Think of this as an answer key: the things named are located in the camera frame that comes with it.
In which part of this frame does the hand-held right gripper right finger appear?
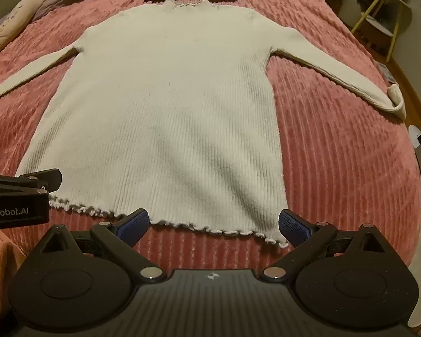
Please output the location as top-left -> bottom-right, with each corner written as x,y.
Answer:
261,209 -> 388,282

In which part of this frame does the orange cloth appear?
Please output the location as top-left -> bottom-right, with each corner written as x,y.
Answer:
0,233 -> 32,337

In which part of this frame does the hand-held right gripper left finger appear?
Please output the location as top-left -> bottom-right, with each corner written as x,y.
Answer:
38,208 -> 165,283

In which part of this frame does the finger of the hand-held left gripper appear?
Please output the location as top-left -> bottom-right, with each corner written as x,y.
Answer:
0,168 -> 63,198

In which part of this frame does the long pink plush toy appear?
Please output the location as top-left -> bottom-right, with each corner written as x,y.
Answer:
0,0 -> 68,64

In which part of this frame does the pink ribbed blanket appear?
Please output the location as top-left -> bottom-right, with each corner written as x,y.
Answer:
0,0 -> 421,337

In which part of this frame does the yellow-legged side table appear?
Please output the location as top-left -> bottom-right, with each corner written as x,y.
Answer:
351,0 -> 413,61

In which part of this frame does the round white stool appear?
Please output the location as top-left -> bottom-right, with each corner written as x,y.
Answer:
357,15 -> 398,49

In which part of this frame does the white ribbed knit sweater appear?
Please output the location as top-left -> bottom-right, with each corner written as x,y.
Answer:
0,0 -> 407,248

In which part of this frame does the bathroom scale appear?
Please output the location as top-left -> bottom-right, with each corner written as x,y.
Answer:
376,62 -> 395,83

